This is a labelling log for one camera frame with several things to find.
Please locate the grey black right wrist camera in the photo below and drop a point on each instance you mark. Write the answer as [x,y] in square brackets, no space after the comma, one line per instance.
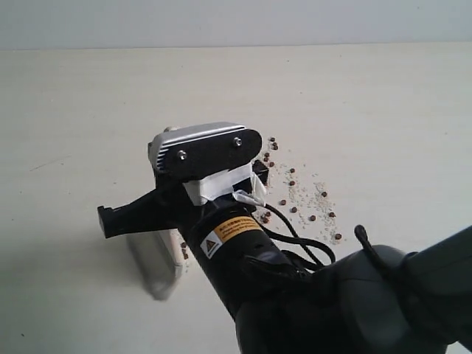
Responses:
[181,154]

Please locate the scattered brown pellets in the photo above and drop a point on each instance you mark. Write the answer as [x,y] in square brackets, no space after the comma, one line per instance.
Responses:
[295,191]

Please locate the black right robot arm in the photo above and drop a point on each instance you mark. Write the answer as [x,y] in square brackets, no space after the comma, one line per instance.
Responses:
[288,294]

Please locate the brown and white debris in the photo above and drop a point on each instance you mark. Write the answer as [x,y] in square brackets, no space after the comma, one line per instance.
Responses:
[313,199]

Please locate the white paint brush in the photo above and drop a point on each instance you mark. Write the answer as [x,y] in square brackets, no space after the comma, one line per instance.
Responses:
[160,261]

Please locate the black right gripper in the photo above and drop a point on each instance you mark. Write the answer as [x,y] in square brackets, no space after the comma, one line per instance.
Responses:
[183,205]

